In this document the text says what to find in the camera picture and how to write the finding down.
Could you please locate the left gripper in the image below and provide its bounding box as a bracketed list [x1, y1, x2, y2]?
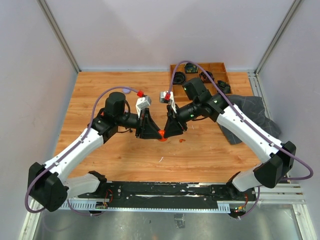
[116, 107, 163, 140]

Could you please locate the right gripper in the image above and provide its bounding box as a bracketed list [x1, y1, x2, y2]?
[163, 100, 201, 138]

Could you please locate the orange earbud case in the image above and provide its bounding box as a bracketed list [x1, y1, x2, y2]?
[158, 129, 167, 142]

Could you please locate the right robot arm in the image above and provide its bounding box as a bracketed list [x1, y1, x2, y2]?
[160, 78, 297, 200]

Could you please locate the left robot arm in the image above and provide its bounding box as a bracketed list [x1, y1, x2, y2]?
[24, 91, 162, 213]

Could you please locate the lilac earbud case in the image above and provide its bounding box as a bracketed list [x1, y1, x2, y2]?
[122, 88, 132, 94]

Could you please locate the wooden compartment tray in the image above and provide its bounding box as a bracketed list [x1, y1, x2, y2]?
[171, 62, 232, 102]

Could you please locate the grey checked cloth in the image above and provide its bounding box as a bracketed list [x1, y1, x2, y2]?
[228, 94, 281, 139]

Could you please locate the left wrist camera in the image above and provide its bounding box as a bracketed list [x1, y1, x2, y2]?
[135, 96, 152, 117]

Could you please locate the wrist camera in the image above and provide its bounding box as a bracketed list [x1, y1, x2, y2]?
[159, 91, 177, 113]
[135, 96, 152, 117]

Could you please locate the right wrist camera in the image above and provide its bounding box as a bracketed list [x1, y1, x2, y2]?
[159, 91, 177, 113]

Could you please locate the coiled red black strap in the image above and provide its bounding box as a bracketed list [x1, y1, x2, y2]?
[199, 70, 215, 84]

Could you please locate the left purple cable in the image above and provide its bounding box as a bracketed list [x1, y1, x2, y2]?
[24, 86, 146, 217]

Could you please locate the purple cable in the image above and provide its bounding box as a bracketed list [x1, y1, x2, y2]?
[166, 60, 314, 221]
[24, 86, 146, 217]

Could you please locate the coiled green black strap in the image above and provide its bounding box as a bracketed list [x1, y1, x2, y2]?
[184, 62, 199, 75]

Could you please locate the coiled dark strap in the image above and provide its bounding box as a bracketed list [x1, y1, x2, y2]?
[215, 80, 232, 95]

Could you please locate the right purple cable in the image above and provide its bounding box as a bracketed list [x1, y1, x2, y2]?
[166, 60, 314, 221]

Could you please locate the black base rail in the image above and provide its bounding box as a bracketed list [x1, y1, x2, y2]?
[92, 181, 257, 210]

